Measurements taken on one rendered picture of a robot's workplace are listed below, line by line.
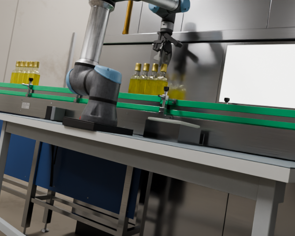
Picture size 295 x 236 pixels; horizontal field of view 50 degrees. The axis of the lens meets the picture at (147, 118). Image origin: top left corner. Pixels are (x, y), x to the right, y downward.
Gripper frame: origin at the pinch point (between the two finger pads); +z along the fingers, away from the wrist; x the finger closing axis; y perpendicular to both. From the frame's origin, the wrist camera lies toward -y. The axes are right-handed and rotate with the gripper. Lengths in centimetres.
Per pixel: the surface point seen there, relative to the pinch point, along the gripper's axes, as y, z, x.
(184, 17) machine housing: 1.8, -34.0, -14.8
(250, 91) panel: -44.8, 8.8, -16.3
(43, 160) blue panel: 67, 66, 20
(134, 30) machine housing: 37.6, -27.4, -11.4
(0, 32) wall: 281, -53, -38
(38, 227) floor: 83, 115, 4
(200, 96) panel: -18.3, 13.8, -13.6
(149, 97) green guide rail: -4.0, 20.2, 13.5
